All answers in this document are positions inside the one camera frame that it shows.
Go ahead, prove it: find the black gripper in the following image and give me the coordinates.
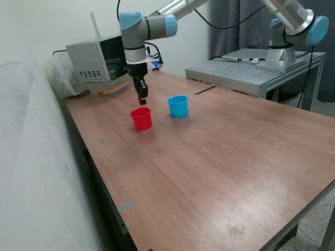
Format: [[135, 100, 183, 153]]
[[127, 61, 149, 105]]

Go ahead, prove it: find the aluminium robot base platform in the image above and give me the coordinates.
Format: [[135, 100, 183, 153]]
[[185, 48, 327, 112]]

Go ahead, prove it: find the long wooden stick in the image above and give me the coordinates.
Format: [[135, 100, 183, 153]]
[[104, 81, 131, 94]]

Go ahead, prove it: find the red plastic cup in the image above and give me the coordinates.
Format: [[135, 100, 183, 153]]
[[130, 106, 153, 131]]

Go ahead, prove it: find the blue plastic cup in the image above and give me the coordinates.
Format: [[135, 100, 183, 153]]
[[166, 95, 189, 118]]

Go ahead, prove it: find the silver microwave oven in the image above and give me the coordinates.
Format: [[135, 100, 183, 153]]
[[65, 33, 147, 91]]

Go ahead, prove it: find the black strip on table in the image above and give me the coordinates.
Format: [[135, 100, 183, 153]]
[[195, 85, 217, 95]]

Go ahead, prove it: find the thin white rod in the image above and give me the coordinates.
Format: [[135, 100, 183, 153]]
[[90, 12, 102, 37]]

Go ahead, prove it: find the long grey tape strip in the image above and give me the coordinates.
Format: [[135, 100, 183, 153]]
[[117, 200, 136, 214]]

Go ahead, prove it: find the black camera cable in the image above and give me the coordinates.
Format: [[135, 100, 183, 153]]
[[144, 42, 165, 66]]

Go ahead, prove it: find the silver connector with cable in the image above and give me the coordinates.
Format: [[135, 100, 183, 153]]
[[209, 54, 253, 63]]

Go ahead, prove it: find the black hanging cable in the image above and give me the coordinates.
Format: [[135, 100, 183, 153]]
[[297, 43, 314, 108]]

